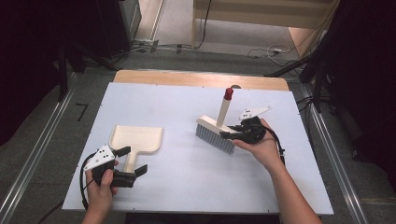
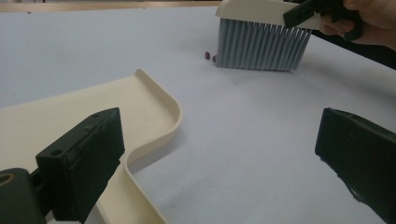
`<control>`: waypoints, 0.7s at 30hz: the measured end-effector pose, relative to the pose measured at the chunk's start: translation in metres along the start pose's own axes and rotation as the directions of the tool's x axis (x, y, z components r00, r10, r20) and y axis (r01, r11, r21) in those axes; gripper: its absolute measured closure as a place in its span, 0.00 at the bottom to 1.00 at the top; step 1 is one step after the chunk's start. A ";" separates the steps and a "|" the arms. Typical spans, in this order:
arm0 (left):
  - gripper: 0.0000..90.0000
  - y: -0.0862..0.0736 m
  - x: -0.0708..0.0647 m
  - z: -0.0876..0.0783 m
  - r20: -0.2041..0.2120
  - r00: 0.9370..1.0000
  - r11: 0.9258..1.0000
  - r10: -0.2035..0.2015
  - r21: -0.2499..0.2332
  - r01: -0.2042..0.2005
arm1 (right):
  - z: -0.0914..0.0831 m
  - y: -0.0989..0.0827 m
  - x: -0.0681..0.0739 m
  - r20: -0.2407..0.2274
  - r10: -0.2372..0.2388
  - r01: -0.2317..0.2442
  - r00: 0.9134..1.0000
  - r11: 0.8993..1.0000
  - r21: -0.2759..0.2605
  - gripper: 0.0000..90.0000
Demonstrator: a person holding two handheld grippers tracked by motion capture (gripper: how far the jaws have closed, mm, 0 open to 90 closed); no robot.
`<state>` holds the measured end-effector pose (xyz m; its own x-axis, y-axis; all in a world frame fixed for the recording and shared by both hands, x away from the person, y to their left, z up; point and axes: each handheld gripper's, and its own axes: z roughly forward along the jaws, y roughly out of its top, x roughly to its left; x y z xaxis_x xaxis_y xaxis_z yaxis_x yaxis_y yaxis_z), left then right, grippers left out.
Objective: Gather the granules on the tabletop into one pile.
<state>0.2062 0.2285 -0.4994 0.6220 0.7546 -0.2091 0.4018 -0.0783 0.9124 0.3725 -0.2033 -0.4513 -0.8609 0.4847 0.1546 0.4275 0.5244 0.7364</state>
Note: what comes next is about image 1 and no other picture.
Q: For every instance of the cream brush with red tip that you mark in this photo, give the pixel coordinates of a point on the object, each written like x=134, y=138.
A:
x=211, y=123

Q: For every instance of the metal floor rail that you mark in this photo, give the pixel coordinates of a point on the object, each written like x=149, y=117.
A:
x=325, y=140
x=37, y=149

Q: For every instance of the light wooden shelf unit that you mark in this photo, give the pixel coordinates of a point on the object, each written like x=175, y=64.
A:
x=249, y=21

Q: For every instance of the person's left hand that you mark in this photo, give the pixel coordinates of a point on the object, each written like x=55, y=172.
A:
x=99, y=196

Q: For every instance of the cream plastic dustpan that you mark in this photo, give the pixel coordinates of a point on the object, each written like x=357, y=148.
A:
x=137, y=138

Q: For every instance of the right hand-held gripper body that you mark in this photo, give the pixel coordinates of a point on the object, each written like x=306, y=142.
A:
x=252, y=130

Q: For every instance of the person's right hand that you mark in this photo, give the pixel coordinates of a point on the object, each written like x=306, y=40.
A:
x=264, y=149

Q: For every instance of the black stand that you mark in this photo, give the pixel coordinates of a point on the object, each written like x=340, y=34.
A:
x=63, y=77
x=318, y=90

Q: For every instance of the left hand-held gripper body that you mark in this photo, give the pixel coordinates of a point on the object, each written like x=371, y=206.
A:
x=101, y=157

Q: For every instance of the white board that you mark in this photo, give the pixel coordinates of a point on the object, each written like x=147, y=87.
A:
x=155, y=102

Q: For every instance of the black cabinet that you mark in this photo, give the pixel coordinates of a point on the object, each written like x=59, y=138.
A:
x=115, y=28

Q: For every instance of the wooden table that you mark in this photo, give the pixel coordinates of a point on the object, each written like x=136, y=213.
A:
x=186, y=77

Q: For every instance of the dark curtain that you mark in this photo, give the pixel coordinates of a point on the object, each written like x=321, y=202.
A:
x=367, y=77
x=31, y=62

